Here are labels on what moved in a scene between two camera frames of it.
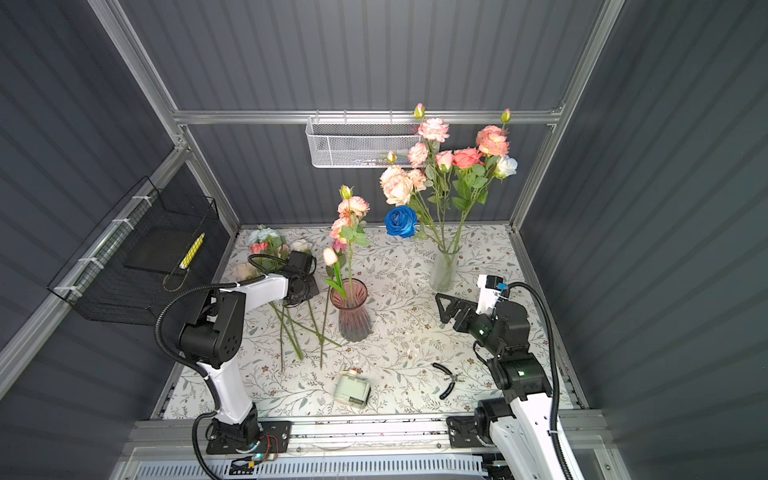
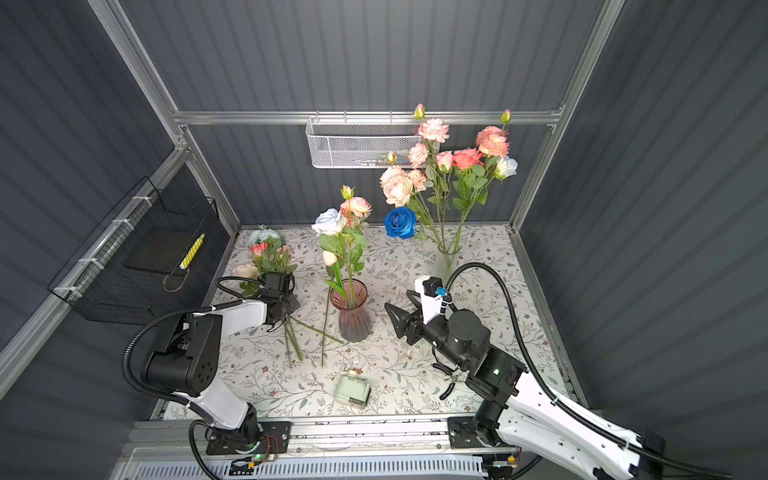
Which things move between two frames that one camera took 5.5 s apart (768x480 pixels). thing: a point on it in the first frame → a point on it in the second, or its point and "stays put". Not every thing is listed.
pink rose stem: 444,161 stays put
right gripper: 469,311 → 409,320
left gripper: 313,290 → 294,304
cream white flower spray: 402,186 stays put
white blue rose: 506,167 stays put
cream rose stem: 396,185 stays put
